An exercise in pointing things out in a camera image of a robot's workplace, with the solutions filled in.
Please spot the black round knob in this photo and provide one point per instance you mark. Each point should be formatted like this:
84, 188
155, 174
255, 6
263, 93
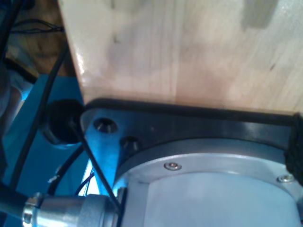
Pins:
61, 120

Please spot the blue metal panel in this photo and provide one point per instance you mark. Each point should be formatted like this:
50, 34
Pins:
64, 89

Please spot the black braided sleeve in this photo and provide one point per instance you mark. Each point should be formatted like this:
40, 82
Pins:
296, 146

